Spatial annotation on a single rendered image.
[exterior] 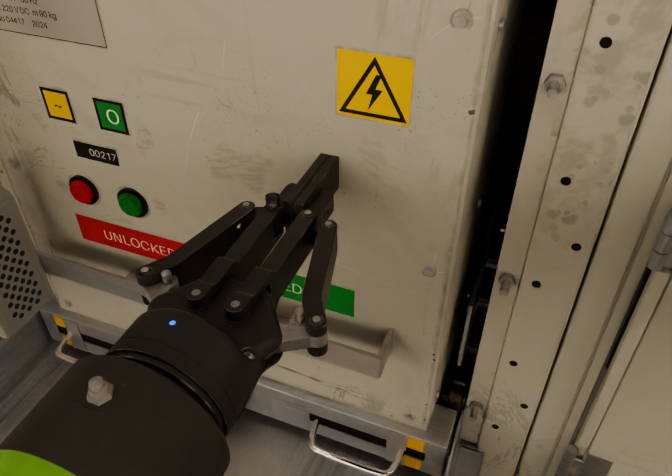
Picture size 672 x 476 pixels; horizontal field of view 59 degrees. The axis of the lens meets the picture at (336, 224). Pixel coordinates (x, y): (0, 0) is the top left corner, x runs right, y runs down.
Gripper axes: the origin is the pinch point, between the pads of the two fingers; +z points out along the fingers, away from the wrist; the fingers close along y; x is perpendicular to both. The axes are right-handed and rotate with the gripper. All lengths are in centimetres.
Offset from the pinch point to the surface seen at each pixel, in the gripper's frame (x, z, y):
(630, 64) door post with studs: 9.8, 8.4, 19.6
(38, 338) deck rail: -35, 1, -41
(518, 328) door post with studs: -17.0, 8.4, 17.1
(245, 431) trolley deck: -38.2, 0.5, -10.3
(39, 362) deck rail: -38, -1, -41
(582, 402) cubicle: -24.8, 8.4, 24.8
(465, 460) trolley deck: -38.3, 6.4, 15.2
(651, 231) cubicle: -2.9, 8.4, 24.7
